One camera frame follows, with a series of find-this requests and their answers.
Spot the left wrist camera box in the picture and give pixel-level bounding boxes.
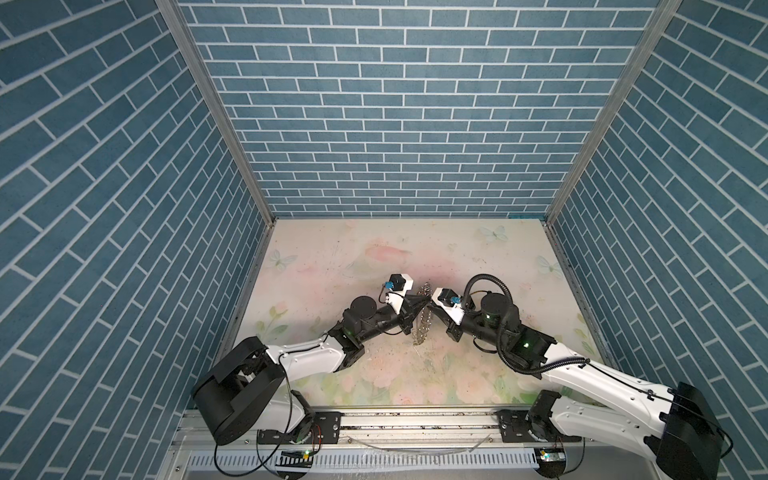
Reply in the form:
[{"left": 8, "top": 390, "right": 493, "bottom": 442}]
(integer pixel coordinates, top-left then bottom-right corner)
[{"left": 384, "top": 273, "right": 414, "bottom": 314}]

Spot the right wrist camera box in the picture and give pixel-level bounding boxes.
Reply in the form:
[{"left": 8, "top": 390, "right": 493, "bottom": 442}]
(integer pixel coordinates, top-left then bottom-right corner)
[{"left": 430, "top": 288, "right": 465, "bottom": 326}]

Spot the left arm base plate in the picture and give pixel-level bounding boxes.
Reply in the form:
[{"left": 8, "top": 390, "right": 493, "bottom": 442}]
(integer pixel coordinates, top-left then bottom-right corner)
[{"left": 257, "top": 411, "right": 343, "bottom": 445}]

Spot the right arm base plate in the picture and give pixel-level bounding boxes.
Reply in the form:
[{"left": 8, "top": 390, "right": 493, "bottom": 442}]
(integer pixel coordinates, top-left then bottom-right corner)
[{"left": 494, "top": 409, "right": 582, "bottom": 444}]

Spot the aluminium right corner post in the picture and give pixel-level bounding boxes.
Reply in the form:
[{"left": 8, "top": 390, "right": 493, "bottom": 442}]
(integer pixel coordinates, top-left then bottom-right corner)
[{"left": 543, "top": 0, "right": 681, "bottom": 230}]

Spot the aluminium front rail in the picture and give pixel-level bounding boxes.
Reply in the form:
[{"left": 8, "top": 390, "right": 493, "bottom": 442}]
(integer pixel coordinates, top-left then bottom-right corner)
[{"left": 173, "top": 404, "right": 661, "bottom": 451}]

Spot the perforated cable duct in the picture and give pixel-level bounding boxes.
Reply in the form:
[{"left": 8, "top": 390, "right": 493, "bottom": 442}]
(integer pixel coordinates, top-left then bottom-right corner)
[{"left": 185, "top": 449, "right": 538, "bottom": 472}]

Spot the aluminium left corner post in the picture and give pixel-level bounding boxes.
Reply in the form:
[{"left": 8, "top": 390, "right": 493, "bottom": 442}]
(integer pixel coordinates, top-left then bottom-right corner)
[{"left": 156, "top": 0, "right": 275, "bottom": 228}]

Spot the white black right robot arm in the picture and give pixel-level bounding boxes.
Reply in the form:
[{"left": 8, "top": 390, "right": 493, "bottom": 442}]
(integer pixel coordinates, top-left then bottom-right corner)
[{"left": 430, "top": 274, "right": 733, "bottom": 479}]

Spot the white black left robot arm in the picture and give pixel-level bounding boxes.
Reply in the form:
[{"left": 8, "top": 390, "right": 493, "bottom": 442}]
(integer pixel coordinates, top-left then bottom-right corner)
[{"left": 191, "top": 292, "right": 430, "bottom": 446}]

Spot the aluminium corner post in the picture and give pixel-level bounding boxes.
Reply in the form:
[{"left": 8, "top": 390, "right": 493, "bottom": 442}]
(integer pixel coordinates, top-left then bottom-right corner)
[
  {"left": 543, "top": 0, "right": 681, "bottom": 230},
  {"left": 156, "top": 0, "right": 275, "bottom": 228}
]

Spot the large metal keyring band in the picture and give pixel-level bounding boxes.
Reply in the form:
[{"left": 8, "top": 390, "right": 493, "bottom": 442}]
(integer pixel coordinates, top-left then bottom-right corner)
[{"left": 412, "top": 282, "right": 432, "bottom": 346}]

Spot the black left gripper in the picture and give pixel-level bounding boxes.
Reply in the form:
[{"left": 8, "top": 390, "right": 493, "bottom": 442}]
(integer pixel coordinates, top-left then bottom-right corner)
[{"left": 355, "top": 296, "right": 430, "bottom": 346}]

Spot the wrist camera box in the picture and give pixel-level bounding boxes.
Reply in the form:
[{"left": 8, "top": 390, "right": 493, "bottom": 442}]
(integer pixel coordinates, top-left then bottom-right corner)
[
  {"left": 430, "top": 288, "right": 465, "bottom": 326},
  {"left": 384, "top": 273, "right": 414, "bottom": 314}
]

